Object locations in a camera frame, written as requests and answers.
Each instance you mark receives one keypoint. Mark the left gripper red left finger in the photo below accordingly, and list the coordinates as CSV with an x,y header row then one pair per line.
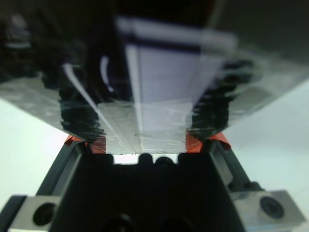
x,y
96,146

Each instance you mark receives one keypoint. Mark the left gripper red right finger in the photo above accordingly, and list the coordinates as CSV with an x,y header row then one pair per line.
x,y
193,145

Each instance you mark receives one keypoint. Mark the black box lid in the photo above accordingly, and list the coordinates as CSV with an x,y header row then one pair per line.
x,y
154,72

